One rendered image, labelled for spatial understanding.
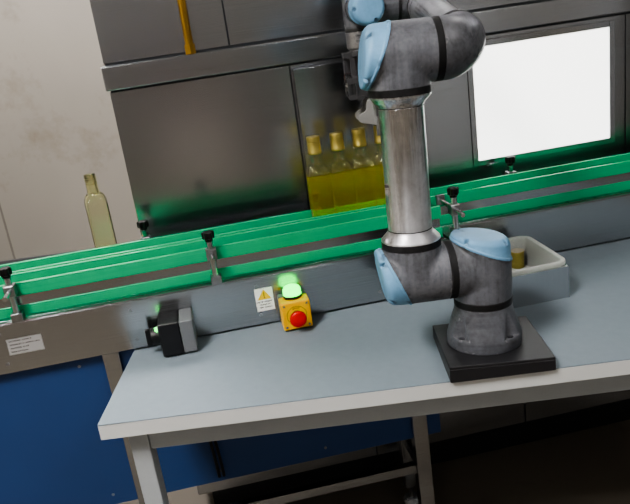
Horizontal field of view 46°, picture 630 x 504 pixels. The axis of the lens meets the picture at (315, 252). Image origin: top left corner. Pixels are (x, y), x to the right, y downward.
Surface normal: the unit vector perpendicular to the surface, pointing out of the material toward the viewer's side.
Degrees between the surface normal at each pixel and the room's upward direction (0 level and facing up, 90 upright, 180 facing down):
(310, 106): 90
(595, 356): 0
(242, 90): 90
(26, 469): 90
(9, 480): 90
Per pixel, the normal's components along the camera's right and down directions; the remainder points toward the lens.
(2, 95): 0.01, 0.33
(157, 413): -0.13, -0.94
